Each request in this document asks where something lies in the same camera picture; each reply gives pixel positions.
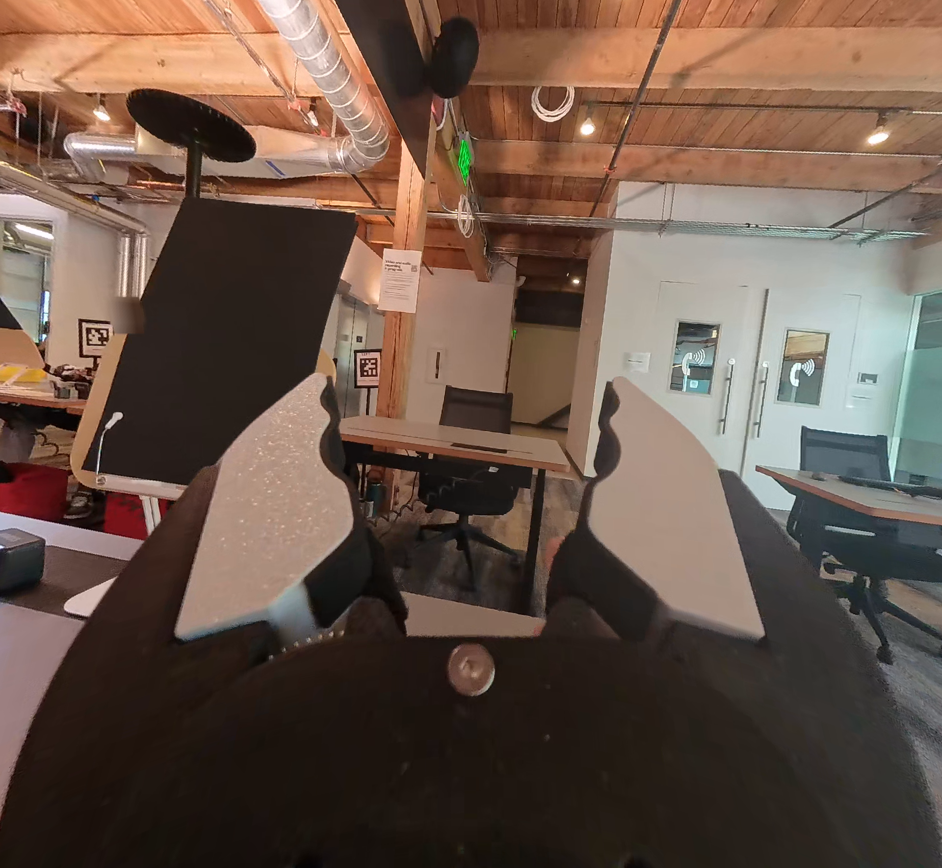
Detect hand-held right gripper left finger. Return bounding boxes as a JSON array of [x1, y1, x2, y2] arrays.
[[174, 372, 407, 653]]

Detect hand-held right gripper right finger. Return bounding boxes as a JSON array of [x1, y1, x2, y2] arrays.
[[547, 376, 768, 642]]

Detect white door with window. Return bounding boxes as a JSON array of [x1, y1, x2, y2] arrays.
[[657, 281, 760, 478], [758, 290, 864, 475]]

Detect wooden edged desk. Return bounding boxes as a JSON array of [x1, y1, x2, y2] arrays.
[[756, 465, 942, 517], [339, 415, 574, 617]]

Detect black office chair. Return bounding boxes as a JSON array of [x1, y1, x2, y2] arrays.
[[784, 425, 942, 665], [414, 385, 525, 578]]

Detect black panel on wooden board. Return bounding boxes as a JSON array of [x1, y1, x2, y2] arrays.
[[70, 197, 359, 500]]

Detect white panel stand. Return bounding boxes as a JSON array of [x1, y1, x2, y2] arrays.
[[62, 412, 188, 619]]

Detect dark grey desk mat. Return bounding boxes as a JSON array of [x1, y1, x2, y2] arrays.
[[0, 543, 142, 616]]

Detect black keyboard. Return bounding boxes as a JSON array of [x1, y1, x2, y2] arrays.
[[837, 474, 942, 500]]

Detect dark grey box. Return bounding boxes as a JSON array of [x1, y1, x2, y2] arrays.
[[0, 527, 47, 594]]

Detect white paper notice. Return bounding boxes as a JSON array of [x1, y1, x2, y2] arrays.
[[378, 247, 423, 314]]

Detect black floor lamp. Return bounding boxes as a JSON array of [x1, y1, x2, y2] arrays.
[[125, 88, 258, 201]]

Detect black round ceiling device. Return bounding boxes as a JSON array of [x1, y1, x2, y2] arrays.
[[429, 16, 481, 99]]

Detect metal cable tray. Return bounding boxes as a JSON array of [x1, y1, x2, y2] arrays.
[[353, 209, 930, 245]]

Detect wooden support post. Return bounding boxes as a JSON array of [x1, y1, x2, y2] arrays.
[[374, 162, 437, 512]]

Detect white cable coil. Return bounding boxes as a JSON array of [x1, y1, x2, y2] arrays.
[[530, 84, 577, 124]]

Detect silver ventilation duct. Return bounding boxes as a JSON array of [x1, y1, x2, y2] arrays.
[[206, 0, 393, 178]]

